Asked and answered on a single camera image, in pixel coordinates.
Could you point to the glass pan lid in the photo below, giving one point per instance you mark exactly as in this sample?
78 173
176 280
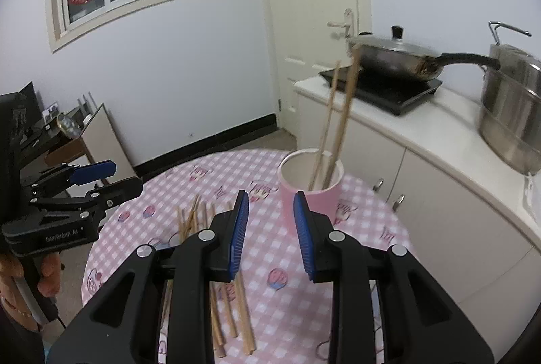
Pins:
393 44

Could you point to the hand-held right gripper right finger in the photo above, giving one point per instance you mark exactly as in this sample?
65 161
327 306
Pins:
302 237

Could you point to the wooden chopstick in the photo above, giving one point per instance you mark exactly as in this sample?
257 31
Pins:
346 110
327 123

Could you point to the small wooden side table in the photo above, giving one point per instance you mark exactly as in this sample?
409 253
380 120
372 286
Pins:
67 152

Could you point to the cream panel door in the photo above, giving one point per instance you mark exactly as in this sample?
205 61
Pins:
304 30

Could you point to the bunch of wooden chopsticks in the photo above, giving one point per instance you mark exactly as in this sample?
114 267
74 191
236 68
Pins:
244 317

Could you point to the white counter cabinet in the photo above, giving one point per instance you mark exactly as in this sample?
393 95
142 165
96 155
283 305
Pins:
443 195

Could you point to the pink checkered tablecloth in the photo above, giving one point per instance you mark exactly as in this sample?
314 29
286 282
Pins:
266 220

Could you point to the person's left hand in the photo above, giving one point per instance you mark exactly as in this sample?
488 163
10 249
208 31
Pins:
48 277

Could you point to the black induction cooktop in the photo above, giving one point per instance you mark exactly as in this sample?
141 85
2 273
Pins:
380 98

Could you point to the small picture card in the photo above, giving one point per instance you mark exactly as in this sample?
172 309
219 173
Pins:
51 112

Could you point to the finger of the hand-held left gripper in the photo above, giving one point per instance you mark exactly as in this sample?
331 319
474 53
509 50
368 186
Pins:
122 190
95 171

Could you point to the stainless steel steamer pot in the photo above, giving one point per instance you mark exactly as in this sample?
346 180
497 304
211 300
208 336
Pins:
507 114

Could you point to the person's left forearm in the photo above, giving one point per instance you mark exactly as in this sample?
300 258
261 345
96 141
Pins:
19 347

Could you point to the leaning wooden board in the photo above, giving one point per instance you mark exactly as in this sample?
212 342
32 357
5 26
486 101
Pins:
105 136

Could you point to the pink cup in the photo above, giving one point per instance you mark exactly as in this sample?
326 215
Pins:
321 203

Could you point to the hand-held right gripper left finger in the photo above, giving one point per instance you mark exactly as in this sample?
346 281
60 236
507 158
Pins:
239 235

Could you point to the steel frying pan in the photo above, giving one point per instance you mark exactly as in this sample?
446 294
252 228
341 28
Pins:
389 62

